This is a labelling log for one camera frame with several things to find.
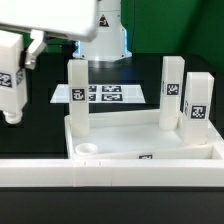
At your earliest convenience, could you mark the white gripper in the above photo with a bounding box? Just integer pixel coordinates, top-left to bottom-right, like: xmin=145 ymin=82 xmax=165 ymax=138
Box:
xmin=0 ymin=0 xmax=99 ymax=70

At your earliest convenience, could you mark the white desk top tray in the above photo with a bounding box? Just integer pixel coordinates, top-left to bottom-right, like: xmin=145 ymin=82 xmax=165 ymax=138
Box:
xmin=65 ymin=109 xmax=224 ymax=160

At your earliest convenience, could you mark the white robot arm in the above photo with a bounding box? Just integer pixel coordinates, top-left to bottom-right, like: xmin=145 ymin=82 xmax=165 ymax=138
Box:
xmin=0 ymin=0 xmax=127 ymax=69

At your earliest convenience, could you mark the fiducial marker sheet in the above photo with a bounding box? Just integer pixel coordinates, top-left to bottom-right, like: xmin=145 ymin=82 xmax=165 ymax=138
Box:
xmin=50 ymin=84 xmax=145 ymax=104

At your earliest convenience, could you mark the white L-shaped fence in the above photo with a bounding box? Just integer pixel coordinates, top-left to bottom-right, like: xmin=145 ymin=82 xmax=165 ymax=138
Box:
xmin=0 ymin=140 xmax=224 ymax=187

